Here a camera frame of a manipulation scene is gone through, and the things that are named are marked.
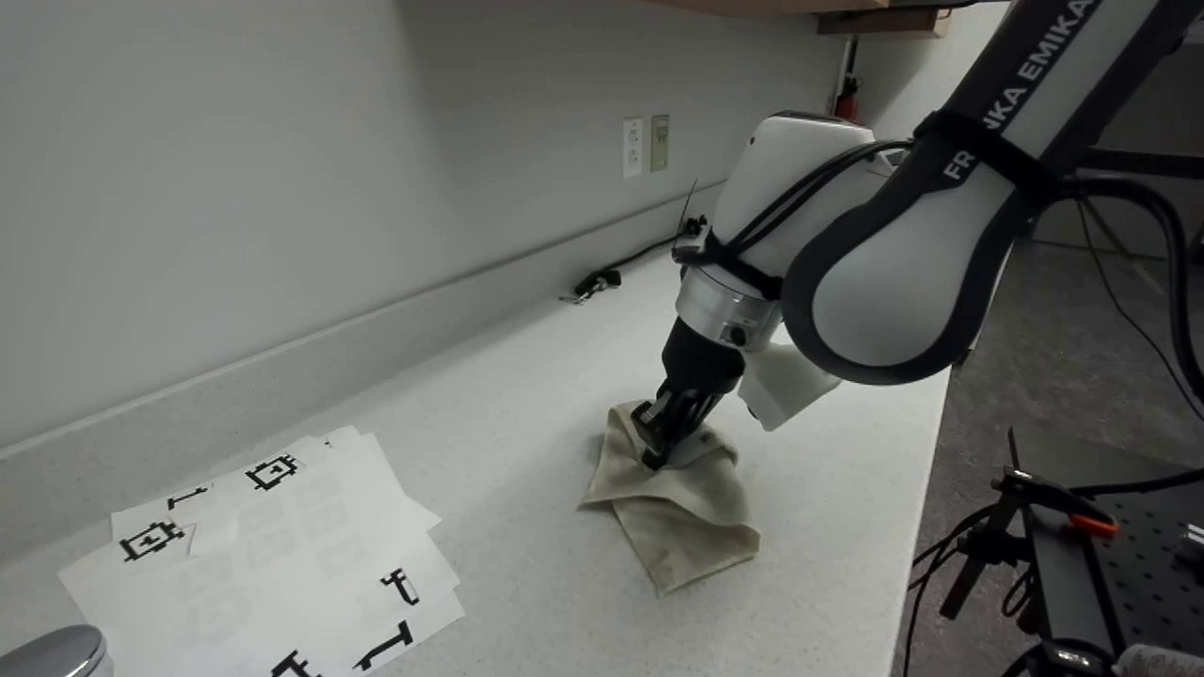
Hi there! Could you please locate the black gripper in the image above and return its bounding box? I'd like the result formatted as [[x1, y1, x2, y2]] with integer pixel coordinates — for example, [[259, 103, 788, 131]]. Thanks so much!
[[630, 317, 743, 472]]

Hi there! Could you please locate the cream cleaning cloth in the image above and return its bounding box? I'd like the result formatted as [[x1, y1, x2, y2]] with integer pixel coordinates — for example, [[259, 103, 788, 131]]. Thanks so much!
[[575, 404, 764, 598]]

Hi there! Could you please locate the grey counter backsplash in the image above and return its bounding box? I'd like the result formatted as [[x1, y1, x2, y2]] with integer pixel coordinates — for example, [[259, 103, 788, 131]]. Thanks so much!
[[0, 181, 729, 567]]

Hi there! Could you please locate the white printed paper sheet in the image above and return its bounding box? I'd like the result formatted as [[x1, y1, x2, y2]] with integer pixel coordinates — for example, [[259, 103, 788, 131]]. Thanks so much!
[[228, 424, 445, 557], [53, 523, 466, 677], [109, 474, 255, 577]]

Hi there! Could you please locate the black tripod stand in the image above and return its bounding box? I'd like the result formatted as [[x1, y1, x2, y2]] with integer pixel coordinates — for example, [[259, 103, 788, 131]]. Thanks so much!
[[897, 430, 1133, 677]]

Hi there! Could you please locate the red tipped tool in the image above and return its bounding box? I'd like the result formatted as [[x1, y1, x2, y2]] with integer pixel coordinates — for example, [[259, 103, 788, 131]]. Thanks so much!
[[1062, 505, 1123, 545]]

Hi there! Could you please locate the wooden shelf edge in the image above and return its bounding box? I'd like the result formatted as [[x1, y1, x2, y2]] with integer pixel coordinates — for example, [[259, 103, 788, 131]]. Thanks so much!
[[811, 4, 955, 39]]

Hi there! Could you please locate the black perforated breadboard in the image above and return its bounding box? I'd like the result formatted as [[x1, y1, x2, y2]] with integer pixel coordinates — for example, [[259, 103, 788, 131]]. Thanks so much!
[[1086, 487, 1204, 655]]

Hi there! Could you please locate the grey rounded object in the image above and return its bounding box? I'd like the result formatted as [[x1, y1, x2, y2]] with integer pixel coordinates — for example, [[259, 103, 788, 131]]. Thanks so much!
[[1111, 640, 1204, 677]]

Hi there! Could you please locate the silver metal rounded object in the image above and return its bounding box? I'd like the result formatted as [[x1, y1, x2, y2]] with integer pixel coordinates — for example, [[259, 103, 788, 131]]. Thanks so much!
[[0, 619, 116, 677]]

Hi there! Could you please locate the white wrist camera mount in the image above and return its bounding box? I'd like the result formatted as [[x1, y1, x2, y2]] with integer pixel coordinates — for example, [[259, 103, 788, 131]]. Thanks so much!
[[732, 339, 845, 435]]

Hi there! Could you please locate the black power cord plug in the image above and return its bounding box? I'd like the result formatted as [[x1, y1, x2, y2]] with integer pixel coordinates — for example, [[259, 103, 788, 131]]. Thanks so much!
[[558, 183, 706, 306]]

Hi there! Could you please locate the white wall outlet plate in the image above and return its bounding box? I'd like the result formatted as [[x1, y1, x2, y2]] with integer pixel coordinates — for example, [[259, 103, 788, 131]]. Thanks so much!
[[622, 115, 648, 181]]

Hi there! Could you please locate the grey wall outlet plate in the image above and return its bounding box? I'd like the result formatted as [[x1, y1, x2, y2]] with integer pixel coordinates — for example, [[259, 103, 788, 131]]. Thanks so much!
[[648, 110, 674, 177]]

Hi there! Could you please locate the black cable strap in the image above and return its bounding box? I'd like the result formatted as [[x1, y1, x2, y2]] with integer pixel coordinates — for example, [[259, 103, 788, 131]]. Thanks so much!
[[918, 110, 1057, 191]]

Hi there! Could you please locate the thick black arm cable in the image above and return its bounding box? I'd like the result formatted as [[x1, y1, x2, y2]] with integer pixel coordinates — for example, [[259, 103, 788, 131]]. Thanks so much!
[[1037, 172, 1204, 408]]

